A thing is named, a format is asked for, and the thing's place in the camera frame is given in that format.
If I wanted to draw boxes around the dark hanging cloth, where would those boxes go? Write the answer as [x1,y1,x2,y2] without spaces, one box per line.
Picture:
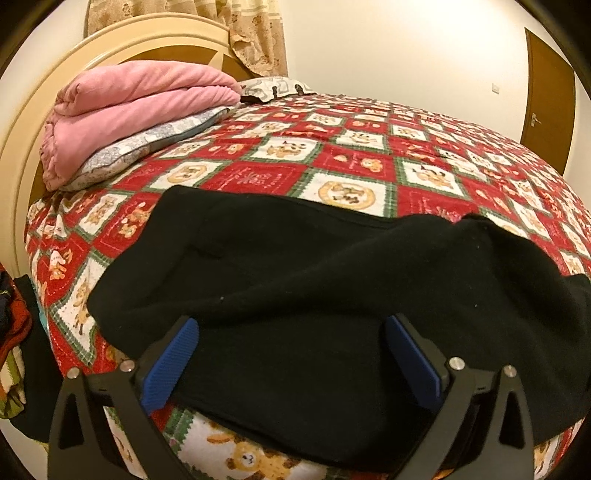
[11,274,61,444]

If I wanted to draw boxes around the white patterned pillow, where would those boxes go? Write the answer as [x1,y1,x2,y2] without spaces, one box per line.
[238,76,317,103]

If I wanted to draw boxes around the cream wooden headboard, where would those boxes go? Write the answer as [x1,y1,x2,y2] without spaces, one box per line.
[0,13,250,315]

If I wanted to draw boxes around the red patchwork printed bedspread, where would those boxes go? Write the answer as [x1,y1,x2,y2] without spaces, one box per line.
[23,90,591,480]

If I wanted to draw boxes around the brown wooden door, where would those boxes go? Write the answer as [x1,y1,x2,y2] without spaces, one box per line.
[519,28,575,174]

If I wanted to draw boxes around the black pants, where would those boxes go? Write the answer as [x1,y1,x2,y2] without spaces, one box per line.
[87,185,591,474]

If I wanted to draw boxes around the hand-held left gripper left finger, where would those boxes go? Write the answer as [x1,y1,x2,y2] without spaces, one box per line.
[47,315,200,480]

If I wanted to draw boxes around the grey patterned pillow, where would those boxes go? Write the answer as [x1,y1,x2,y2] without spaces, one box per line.
[60,104,241,192]

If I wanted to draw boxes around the pink folded blanket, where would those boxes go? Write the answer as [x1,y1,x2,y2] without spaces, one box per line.
[41,61,243,190]

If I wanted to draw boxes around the beige patterned curtain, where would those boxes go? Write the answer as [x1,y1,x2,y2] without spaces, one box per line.
[88,0,289,78]

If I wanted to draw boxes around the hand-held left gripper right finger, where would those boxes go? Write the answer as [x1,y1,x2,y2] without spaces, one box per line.
[384,313,536,480]

